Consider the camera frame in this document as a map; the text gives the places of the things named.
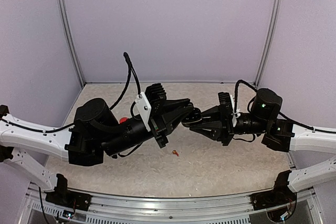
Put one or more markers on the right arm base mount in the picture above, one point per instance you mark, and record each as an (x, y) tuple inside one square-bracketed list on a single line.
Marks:
[(280, 194)]

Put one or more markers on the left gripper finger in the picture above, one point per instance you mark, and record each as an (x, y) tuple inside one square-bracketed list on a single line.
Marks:
[(173, 104), (176, 116)]

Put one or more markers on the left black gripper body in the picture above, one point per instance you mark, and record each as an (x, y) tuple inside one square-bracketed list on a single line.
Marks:
[(157, 127)]

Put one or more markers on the aluminium frame post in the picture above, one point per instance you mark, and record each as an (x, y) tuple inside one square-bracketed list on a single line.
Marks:
[(70, 42), (268, 42)]

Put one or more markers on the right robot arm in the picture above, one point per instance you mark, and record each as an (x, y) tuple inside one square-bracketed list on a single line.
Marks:
[(280, 133)]

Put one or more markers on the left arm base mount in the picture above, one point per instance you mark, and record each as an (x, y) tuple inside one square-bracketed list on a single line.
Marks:
[(62, 196)]

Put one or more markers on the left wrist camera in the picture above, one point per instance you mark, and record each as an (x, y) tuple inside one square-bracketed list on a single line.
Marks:
[(150, 103)]

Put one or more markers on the right aluminium frame post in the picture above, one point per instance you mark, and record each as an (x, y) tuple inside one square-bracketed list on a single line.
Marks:
[(268, 42)]

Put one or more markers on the front aluminium rail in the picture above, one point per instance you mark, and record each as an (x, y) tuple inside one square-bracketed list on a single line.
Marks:
[(107, 208)]

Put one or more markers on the red earbud charging case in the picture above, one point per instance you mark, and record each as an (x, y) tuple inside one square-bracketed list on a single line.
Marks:
[(123, 119)]

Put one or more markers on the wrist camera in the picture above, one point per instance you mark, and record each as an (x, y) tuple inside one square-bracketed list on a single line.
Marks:
[(226, 109), (150, 103)]

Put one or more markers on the left aluminium frame post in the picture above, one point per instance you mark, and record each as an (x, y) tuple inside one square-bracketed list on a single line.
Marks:
[(70, 42)]

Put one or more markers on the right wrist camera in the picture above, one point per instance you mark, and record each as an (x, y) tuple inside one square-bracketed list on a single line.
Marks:
[(226, 109)]

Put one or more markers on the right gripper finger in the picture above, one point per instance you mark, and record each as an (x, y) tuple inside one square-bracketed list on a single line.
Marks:
[(211, 130), (211, 114)]

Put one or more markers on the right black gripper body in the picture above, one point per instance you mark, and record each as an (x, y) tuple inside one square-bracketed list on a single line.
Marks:
[(228, 131)]

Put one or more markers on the black earbud charging case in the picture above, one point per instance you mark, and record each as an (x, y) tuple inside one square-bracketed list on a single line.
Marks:
[(194, 117)]

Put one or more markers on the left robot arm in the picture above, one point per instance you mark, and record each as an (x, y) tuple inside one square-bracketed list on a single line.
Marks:
[(94, 133)]

